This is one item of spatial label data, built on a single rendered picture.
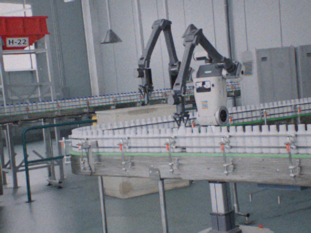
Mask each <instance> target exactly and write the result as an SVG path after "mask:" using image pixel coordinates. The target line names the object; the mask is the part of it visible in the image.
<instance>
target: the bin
mask: <svg viewBox="0 0 311 233"><path fill-rule="evenodd" d="M257 188H265V189H263V190H266V189H277V190H293V191H291V192H289V193H293V192H295V191H302V190H305V189H307V188H311V187H307V186H295V185H271V184H259V183H257ZM263 190H261V191H263ZM261 191H257V192H261ZM257 192H254V193H251V194H250V201H252V196H253V194H255V193H257ZM286 194H288V193H286ZM286 194H283V195H281V196H278V200H279V204H280V201H281V198H282V196H284V195H286Z"/></svg>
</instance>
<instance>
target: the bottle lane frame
mask: <svg viewBox="0 0 311 233"><path fill-rule="evenodd" d="M92 157H93V158H94V162H95V163H96V164H94V169H95V172H92V174H91V172H88V174H89V176H109V177H132V178H150V177H149V169H150V168H158V169H159V171H160V178H161V179H177V180H200V181H223V182H236V183H259V184H271V185H295V186H307V187H311V155H292V162H293V165H294V166H296V165H297V163H296V160H299V163H300V165H298V166H297V167H295V174H297V168H300V173H299V174H297V176H296V177H295V178H294V179H291V178H290V169H289V155H288V154H225V157H226V163H227V164H230V158H233V163H231V165H233V166H234V170H233V171H231V167H230V166H231V165H229V166H228V169H229V171H231V172H230V173H229V175H228V176H225V174H224V171H225V170H224V166H223V165H224V159H223V154H213V153H171V158H172V163H175V162H176V160H175V158H178V162H177V163H176V164H178V168H177V166H176V164H173V169H176V168H177V169H176V170H175V171H174V172H173V174H170V172H169V169H170V167H169V153H124V161H126V162H127V161H129V160H128V157H131V160H130V162H128V163H127V164H126V166H127V168H128V169H127V171H126V173H124V172H123V165H122V162H123V159H122V153H92ZM129 163H130V164H131V168H129Z"/></svg>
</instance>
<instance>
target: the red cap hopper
mask: <svg viewBox="0 0 311 233"><path fill-rule="evenodd" d="M46 19H48V16H0V41H1V38H2V40H3V41H4V44H5V46H2V45H0V70H1V78H2V85H0V88H3V92H2V91H0V95H2V96H4V105H5V108H6V104H9V101H10V100H11V99H10V98H9V97H8V90H9V91H10V92H12V93H13V94H14V95H15V96H17V97H18V98H19V99H20V100H22V99H23V98H22V97H21V96H20V95H19V94H17V93H16V92H14V91H13V89H11V88H10V87H26V86H33V85H36V86H35V88H34V89H33V90H32V91H31V93H30V94H29V95H28V97H26V98H27V99H29V98H30V97H31V96H32V94H33V93H34V92H35V91H36V89H39V101H40V102H41V104H42V101H44V94H45V93H46V91H47V90H48V89H49V87H50V89H51V98H52V103H54V100H56V93H55V86H54V73H53V64H52V55H51V49H50V45H49V34H50V33H49V32H48V31H47V24H46ZM43 37H44V41H45V47H46V48H45V49H38V43H37V41H38V40H39V39H42V38H43ZM32 44H33V49H26V48H27V47H29V46H30V45H32ZM44 52H46V56H47V65H48V75H49V82H42V76H41V68H40V62H39V53H44ZM17 54H19V55H26V54H34V57H35V62H36V71H37V80H38V83H26V84H24V83H19V84H8V85H7V82H6V73H5V67H4V58H3V56H4V55H17ZM47 84H49V85H48V86H47V87H46V89H45V90H44V91H43V85H47ZM0 131H1V126H0ZM55 131H56V144H57V154H58V156H61V155H62V148H61V142H59V141H60V140H61V139H60V129H59V126H55ZM7 133H8V141H9V151H10V156H11V158H10V160H9V161H8V162H7V163H6V165H5V162H4V153H3V152H4V148H3V140H2V131H1V141H2V142H0V159H1V172H2V181H3V184H2V185H6V184H9V183H7V181H6V171H7V172H10V173H12V178H13V181H12V183H13V186H12V187H11V188H19V187H20V186H18V181H17V173H19V172H23V171H25V168H24V169H19V168H23V167H24V165H23V163H24V159H23V160H22V161H21V163H20V164H19V165H17V166H16V159H15V156H16V155H17V153H16V152H14V145H13V131H12V125H11V124H10V125H7ZM43 135H44V148H45V154H46V158H50V153H49V141H48V132H47V128H43ZM10 162H11V167H7V166H8V165H9V163H10ZM41 164H47V165H42V166H35V165H41ZM28 166H35V167H31V168H29V171H30V170H36V169H41V168H47V175H46V177H50V176H52V169H51V161H50V160H49V161H41V162H37V163H30V164H28ZM54 166H58V167H59V177H60V178H57V179H59V180H62V179H66V178H65V177H64V171H63V159H58V160H54Z"/></svg>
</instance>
